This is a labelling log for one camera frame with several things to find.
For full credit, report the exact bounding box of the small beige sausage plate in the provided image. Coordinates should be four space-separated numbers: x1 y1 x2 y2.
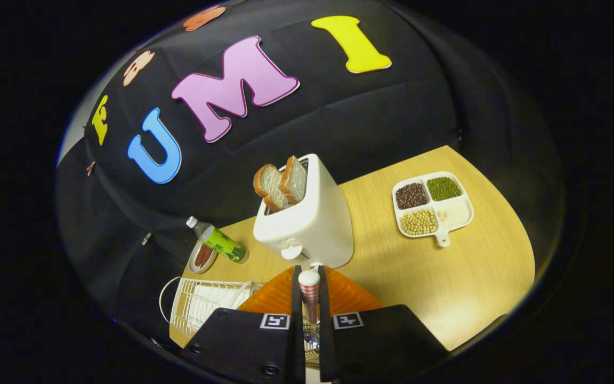
188 240 219 274

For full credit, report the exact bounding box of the green label drink bottle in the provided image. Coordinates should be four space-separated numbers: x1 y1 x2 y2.
187 216 250 265

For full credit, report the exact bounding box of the pile of red beans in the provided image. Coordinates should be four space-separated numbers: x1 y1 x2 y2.
395 182 429 210

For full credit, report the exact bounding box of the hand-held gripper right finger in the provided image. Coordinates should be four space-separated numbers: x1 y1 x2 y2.
318 265 450 382

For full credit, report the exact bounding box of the white toaster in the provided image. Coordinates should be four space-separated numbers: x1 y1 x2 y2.
253 154 354 269

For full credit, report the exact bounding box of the red checkered handle spoon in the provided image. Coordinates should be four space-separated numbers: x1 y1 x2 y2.
298 269 321 350

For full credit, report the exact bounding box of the pile of green beans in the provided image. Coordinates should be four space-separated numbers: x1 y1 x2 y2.
426 177 462 202

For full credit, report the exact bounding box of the pile of soybeans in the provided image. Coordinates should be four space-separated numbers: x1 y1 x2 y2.
400 208 439 236

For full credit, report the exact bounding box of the white divided snack dish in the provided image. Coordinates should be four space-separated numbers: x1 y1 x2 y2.
392 171 474 248

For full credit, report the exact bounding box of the white wire dish rack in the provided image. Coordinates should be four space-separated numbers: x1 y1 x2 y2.
159 276 264 339

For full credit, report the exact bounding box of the silver wire basket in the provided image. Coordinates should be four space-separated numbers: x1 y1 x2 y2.
303 316 321 370

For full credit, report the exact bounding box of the black backdrop cloth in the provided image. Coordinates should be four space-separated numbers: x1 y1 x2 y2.
56 0 566 342

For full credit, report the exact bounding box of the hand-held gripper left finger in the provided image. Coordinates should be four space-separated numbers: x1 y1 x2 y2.
181 265 305 384

